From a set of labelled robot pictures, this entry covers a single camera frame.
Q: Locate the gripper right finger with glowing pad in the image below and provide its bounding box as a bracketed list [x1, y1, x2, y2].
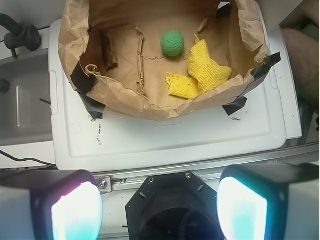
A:
[217, 163, 320, 240]

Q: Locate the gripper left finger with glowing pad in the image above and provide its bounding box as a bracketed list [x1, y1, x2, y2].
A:
[0, 169, 103, 240]

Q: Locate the yellow cloth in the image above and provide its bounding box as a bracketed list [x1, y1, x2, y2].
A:
[165, 35, 233, 99]

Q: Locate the white plastic bin lid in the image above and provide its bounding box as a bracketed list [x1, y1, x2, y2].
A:
[47, 0, 303, 173]

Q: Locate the grey sink basin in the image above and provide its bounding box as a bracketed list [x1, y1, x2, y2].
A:
[0, 49, 53, 146]

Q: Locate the black faucet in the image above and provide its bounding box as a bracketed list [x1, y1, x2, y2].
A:
[0, 13, 42, 59]

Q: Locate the brown paper bag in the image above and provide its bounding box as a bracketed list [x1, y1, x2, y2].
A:
[58, 0, 281, 122]

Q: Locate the green dimpled ball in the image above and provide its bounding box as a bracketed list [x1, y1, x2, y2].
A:
[160, 30, 185, 57]

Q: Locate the black cable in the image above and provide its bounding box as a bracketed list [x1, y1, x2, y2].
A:
[0, 149, 57, 167]

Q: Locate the aluminium rail with bracket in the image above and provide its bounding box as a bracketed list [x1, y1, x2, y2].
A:
[92, 142, 320, 195]

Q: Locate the black octagonal mount plate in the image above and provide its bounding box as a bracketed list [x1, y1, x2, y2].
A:
[125, 172, 225, 240]

